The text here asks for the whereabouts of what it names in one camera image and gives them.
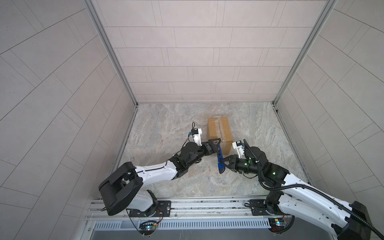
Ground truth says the black corrugated cable conduit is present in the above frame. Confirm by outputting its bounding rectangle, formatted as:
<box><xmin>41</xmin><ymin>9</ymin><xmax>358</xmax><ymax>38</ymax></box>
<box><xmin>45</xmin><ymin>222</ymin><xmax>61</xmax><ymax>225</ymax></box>
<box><xmin>242</xmin><ymin>138</ymin><xmax>384</xmax><ymax>240</ymax></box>

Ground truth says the left camera black cable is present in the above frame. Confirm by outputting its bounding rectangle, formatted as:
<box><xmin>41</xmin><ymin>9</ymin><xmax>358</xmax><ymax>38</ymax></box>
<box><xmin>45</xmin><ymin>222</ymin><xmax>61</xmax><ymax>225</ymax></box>
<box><xmin>186</xmin><ymin>121</ymin><xmax>196</xmax><ymax>142</ymax></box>

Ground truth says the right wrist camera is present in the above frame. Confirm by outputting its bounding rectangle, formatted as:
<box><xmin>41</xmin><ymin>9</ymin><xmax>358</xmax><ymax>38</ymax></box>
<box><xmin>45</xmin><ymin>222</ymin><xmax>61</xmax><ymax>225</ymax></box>
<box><xmin>232</xmin><ymin>141</ymin><xmax>245</xmax><ymax>159</ymax></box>

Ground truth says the aluminium corner post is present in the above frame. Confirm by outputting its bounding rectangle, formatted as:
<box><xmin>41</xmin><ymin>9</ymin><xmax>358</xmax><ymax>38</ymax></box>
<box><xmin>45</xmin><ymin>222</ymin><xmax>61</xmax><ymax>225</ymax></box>
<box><xmin>83</xmin><ymin>0</ymin><xmax>138</xmax><ymax>106</ymax></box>
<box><xmin>272</xmin><ymin>0</ymin><xmax>338</xmax><ymax>105</ymax></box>

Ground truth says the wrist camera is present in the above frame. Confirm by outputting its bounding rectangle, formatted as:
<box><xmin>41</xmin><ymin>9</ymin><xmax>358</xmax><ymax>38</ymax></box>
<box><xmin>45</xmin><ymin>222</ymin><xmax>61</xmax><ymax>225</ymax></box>
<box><xmin>232</xmin><ymin>141</ymin><xmax>245</xmax><ymax>159</ymax></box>
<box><xmin>191</xmin><ymin>128</ymin><xmax>202</xmax><ymax>147</ymax></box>

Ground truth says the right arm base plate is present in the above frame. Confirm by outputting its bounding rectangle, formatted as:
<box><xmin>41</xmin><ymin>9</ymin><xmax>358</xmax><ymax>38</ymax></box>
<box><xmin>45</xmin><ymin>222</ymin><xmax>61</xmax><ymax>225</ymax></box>
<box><xmin>248</xmin><ymin>199</ymin><xmax>284</xmax><ymax>216</ymax></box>

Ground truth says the right green circuit board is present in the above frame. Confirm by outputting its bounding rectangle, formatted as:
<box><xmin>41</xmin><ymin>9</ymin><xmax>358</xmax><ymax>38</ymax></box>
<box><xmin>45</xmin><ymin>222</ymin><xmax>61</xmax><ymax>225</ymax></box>
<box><xmin>268</xmin><ymin>218</ymin><xmax>288</xmax><ymax>233</ymax></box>

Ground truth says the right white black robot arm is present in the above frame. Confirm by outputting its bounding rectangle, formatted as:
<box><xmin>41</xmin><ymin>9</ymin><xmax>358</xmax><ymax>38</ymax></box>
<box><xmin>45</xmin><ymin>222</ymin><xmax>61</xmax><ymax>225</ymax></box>
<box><xmin>221</xmin><ymin>147</ymin><xmax>373</xmax><ymax>240</ymax></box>

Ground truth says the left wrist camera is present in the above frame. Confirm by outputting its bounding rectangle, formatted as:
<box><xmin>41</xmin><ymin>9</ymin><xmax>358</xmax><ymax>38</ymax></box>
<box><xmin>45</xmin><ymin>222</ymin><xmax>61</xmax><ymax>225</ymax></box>
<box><xmin>191</xmin><ymin>128</ymin><xmax>202</xmax><ymax>147</ymax></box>

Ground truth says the green circuit board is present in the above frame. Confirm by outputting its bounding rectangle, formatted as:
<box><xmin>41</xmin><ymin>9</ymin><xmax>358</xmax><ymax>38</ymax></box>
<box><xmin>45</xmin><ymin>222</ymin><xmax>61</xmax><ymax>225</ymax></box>
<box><xmin>139</xmin><ymin>221</ymin><xmax>159</xmax><ymax>236</ymax></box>
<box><xmin>268</xmin><ymin>218</ymin><xmax>288</xmax><ymax>233</ymax></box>

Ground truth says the right aluminium corner post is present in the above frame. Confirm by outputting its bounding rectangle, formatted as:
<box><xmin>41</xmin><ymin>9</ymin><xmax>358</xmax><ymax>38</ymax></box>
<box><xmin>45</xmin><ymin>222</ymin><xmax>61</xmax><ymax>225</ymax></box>
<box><xmin>272</xmin><ymin>0</ymin><xmax>338</xmax><ymax>105</ymax></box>

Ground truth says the left green circuit board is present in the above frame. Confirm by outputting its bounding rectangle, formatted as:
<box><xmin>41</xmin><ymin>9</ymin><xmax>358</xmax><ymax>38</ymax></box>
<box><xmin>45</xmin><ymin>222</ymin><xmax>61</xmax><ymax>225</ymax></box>
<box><xmin>139</xmin><ymin>221</ymin><xmax>159</xmax><ymax>236</ymax></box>

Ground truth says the left aluminium corner post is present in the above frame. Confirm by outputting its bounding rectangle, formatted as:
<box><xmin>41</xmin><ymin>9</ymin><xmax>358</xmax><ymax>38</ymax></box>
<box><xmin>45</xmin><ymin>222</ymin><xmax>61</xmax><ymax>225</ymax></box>
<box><xmin>83</xmin><ymin>0</ymin><xmax>138</xmax><ymax>106</ymax></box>

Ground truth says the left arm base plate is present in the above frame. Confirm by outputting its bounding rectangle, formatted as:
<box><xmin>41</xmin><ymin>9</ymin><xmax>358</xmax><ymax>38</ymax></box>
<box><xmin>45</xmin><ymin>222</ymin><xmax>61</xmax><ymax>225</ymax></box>
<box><xmin>128</xmin><ymin>201</ymin><xmax>172</xmax><ymax>218</ymax></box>

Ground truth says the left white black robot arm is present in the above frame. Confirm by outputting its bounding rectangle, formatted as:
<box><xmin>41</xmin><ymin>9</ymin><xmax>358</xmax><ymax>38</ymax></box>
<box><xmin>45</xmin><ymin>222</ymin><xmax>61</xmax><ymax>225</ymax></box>
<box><xmin>99</xmin><ymin>139</ymin><xmax>221</xmax><ymax>216</ymax></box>

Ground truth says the blue utility knife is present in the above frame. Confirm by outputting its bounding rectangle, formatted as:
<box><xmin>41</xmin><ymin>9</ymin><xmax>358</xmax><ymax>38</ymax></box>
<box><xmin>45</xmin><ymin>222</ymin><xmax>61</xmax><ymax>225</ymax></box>
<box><xmin>217</xmin><ymin>146</ymin><xmax>226</xmax><ymax>174</ymax></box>

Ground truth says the brown taped cardboard box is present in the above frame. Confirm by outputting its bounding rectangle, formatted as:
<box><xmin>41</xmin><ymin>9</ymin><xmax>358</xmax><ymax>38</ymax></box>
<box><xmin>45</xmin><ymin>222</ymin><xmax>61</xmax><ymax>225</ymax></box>
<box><xmin>207</xmin><ymin>116</ymin><xmax>234</xmax><ymax>156</ymax></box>

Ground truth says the aluminium front rail frame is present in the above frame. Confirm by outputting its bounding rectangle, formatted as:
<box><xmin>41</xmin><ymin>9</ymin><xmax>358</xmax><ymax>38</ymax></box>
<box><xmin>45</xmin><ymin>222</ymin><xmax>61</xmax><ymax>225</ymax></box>
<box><xmin>73</xmin><ymin>196</ymin><xmax>333</xmax><ymax>240</ymax></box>

